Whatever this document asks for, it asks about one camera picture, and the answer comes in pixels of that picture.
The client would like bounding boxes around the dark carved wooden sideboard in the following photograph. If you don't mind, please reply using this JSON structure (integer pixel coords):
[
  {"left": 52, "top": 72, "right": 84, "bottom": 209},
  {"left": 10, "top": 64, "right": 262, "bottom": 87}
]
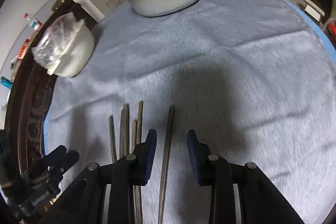
[{"left": 5, "top": 0, "right": 97, "bottom": 173}]

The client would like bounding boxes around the grey table cloth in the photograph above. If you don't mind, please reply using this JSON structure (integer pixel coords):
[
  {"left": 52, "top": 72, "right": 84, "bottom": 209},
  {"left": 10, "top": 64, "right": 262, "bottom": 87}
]
[{"left": 47, "top": 0, "right": 335, "bottom": 223}]

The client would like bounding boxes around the teal thermos bottle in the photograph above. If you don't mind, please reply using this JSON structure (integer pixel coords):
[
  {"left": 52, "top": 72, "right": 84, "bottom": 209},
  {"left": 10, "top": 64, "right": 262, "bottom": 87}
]
[{"left": 0, "top": 76, "right": 13, "bottom": 89}]

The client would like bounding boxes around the white bowl with plastic bag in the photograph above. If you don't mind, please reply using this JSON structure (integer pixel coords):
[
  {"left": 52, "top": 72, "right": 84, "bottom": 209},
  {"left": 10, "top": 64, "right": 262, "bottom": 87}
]
[{"left": 32, "top": 12, "right": 95, "bottom": 78}]

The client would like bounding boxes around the plastic bottle red cap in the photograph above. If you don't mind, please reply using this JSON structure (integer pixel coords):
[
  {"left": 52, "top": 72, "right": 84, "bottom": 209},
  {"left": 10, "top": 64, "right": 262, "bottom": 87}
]
[{"left": 23, "top": 13, "right": 43, "bottom": 31}]

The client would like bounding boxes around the small white step stool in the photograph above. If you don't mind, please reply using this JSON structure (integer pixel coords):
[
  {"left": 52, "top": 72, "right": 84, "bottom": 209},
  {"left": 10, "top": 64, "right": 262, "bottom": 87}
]
[{"left": 303, "top": 0, "right": 325, "bottom": 24}]

